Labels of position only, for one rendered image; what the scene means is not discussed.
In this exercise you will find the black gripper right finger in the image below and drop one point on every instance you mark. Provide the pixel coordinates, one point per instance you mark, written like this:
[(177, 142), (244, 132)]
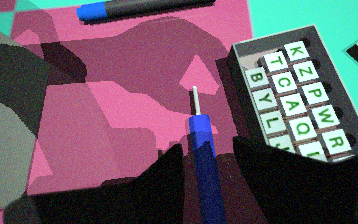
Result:
[(294, 189)]

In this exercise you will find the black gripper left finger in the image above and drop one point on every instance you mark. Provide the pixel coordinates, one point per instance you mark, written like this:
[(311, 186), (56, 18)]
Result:
[(154, 197)]

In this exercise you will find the blue stylus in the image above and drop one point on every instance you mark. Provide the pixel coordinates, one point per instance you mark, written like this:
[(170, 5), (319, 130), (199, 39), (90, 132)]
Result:
[(206, 169)]

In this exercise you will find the black marker with blue cap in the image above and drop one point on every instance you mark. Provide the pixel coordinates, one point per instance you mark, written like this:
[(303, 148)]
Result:
[(120, 8)]

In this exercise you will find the grey letter keyboard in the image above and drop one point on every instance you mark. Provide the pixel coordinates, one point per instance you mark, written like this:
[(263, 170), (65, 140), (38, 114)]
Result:
[(292, 94)]

